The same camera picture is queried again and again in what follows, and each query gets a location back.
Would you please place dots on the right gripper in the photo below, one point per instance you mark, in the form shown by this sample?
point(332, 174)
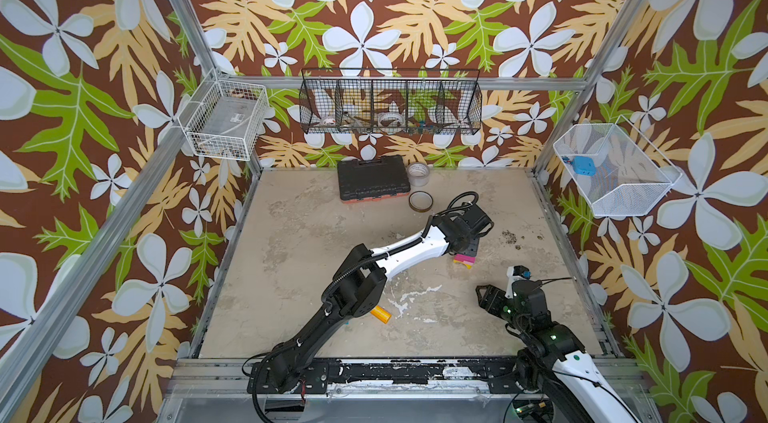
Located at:
point(496, 297)

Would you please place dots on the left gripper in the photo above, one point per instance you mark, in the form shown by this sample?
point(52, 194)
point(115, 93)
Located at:
point(475, 248)

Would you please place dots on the magenta wood block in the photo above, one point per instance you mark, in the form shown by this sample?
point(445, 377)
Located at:
point(464, 259)

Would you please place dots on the orange cylinder block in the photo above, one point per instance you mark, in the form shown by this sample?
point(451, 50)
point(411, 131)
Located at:
point(381, 314)

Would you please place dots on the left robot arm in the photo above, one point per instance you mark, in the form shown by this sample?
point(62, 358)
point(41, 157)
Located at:
point(357, 287)

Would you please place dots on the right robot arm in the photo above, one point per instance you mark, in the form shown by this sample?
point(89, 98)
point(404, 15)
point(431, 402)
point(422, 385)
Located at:
point(553, 360)

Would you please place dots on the brown tape roll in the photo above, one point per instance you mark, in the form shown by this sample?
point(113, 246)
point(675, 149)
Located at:
point(420, 201)

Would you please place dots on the black tool case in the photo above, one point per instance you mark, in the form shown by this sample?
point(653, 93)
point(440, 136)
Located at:
point(382, 177)

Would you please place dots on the white tape roll in basket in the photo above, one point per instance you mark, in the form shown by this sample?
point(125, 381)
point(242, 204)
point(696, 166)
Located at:
point(390, 121)

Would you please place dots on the blue object in basket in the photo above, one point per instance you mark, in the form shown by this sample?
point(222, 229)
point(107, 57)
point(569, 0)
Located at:
point(583, 166)

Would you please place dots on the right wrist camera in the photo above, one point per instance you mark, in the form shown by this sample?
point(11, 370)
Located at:
point(514, 274)

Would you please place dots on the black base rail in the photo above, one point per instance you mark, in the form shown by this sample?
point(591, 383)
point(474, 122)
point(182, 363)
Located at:
point(502, 375)

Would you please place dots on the black wire basket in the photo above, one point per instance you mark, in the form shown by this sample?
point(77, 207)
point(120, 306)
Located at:
point(432, 101)

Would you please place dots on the white wire basket right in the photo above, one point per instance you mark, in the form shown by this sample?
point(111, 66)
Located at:
point(633, 175)

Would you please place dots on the white wire basket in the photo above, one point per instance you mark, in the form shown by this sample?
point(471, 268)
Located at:
point(633, 175)
point(223, 118)

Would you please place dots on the white wire basket left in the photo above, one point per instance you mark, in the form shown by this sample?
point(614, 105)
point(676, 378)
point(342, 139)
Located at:
point(223, 118)

